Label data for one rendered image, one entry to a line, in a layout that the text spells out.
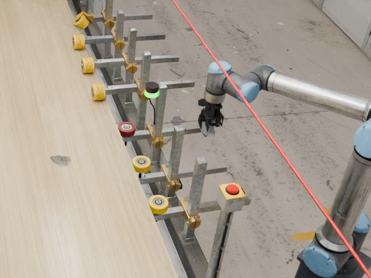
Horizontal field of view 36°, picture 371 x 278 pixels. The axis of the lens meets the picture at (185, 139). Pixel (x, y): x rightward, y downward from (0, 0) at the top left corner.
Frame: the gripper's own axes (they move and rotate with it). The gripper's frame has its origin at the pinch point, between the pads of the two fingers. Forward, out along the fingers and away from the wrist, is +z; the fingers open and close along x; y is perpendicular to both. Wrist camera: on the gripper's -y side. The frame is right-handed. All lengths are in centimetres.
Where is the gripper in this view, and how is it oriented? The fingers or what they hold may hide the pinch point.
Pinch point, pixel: (205, 133)
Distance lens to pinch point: 253.9
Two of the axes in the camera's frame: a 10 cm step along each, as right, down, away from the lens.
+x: 9.3, -1.3, 3.5
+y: 3.5, 6.1, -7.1
